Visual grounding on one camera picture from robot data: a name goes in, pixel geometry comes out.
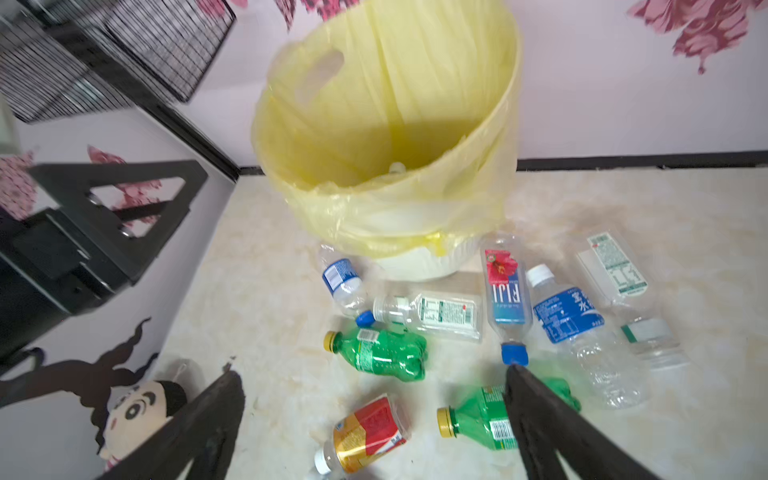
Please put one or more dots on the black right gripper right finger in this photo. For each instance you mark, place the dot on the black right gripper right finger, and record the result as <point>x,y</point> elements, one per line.
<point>550,433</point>

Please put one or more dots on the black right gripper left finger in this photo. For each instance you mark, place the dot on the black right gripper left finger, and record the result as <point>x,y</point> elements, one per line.
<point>197,443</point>

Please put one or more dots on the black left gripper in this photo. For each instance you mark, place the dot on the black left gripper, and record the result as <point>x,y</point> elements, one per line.
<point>65,262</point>

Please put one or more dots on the green soda bottle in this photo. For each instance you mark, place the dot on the green soda bottle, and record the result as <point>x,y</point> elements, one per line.
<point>401,355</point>
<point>483,418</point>

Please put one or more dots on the large clear purple-tint bottle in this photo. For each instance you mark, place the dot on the large clear purple-tint bottle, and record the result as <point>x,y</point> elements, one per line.
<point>446,315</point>

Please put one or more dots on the small clear green label bottle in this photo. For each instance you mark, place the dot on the small clear green label bottle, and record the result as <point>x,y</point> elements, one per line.
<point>626,289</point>

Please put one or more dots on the blue label bottle blue cap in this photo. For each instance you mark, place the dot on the blue label bottle blue cap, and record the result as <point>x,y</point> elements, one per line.
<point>345,285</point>

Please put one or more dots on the white bin with yellow bag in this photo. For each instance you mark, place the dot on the white bin with yellow bag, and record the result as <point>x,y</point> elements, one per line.
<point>391,130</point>

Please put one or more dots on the striped plush doll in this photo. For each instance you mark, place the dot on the striped plush doll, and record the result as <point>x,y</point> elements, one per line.
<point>137,416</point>

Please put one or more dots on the red yellow label bottle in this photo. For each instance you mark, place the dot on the red yellow label bottle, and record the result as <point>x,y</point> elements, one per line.
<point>362,438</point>

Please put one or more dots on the black wire basket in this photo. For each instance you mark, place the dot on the black wire basket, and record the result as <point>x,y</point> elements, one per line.
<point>63,59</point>

